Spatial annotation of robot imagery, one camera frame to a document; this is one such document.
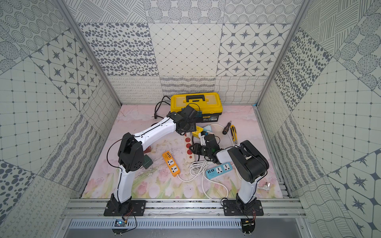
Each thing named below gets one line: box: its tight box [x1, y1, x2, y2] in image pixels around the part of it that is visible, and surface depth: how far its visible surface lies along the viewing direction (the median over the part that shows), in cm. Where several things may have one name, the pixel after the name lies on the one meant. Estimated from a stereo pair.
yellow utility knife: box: [230, 124, 238, 144], surface depth 104 cm
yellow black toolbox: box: [170, 92, 223, 123], surface depth 103 cm
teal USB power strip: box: [205, 162, 234, 179], surface depth 85 cm
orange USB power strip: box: [162, 150, 181, 178], surface depth 89 cm
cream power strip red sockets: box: [184, 132, 195, 163], surface depth 95 cm
